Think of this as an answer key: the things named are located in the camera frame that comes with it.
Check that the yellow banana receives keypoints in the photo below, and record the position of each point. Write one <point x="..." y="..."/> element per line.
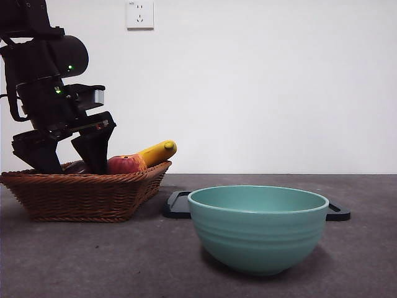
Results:
<point x="155" y="153"/>

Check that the dark purple plum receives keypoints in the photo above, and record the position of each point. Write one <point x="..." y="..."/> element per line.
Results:
<point x="77" y="167"/>

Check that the brown wicker basket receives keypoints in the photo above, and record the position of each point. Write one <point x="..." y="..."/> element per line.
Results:
<point x="77" y="198"/>

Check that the red apple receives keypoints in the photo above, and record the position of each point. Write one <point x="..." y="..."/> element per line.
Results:
<point x="124" y="166"/>

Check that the pale grey left wrist camera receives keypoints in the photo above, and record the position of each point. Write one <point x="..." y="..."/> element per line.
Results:
<point x="99" y="96"/>

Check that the dark rectangular tray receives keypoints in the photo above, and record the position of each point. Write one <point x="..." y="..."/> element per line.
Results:
<point x="175" y="211"/>

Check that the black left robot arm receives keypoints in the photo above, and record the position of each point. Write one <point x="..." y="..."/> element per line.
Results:
<point x="31" y="62"/>

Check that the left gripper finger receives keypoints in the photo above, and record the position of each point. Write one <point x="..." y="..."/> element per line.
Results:
<point x="93" y="152"/>
<point x="37" y="152"/>

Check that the teal ribbed bowl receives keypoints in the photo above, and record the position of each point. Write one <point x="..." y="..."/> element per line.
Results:
<point x="257" y="242"/>

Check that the white wall socket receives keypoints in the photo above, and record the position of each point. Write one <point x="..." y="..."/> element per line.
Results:
<point x="139" y="18"/>

